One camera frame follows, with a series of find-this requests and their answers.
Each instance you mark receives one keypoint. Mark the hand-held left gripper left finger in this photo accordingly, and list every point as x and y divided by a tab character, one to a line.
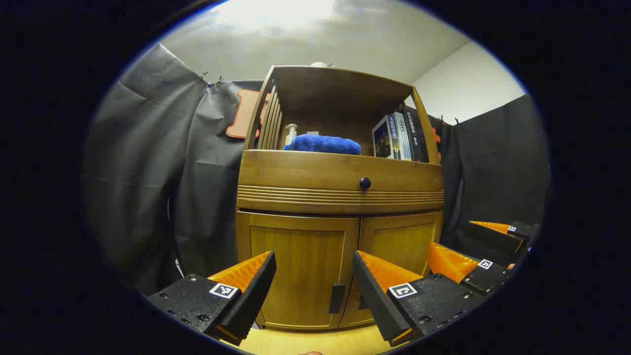
254	301

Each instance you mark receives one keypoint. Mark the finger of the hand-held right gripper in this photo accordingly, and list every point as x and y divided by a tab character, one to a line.
493	239
488	277

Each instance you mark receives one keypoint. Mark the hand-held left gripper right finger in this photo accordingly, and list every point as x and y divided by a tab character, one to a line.
374	305

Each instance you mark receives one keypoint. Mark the wooden cabinet door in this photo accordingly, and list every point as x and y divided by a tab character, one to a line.
296	271
399	241

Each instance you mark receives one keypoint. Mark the wooden double-door shoe cabinet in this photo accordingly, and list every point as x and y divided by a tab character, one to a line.
335	93

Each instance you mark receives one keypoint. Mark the wooden cabinet drawer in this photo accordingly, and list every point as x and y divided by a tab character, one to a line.
296	172

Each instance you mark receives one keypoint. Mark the black drawer knob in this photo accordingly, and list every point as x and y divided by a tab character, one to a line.
365	183

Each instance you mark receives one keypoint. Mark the book with picture cover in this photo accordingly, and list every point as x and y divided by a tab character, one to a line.
383	140

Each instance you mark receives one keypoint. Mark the black backdrop cloth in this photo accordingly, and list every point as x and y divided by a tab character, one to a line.
148	172

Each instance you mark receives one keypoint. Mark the blue folded towel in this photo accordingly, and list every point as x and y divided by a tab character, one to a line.
323	144

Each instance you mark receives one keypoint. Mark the clear pump bottle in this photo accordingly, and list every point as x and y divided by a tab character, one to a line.
291	134

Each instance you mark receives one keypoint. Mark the small white object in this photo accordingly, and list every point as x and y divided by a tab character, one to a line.
321	64

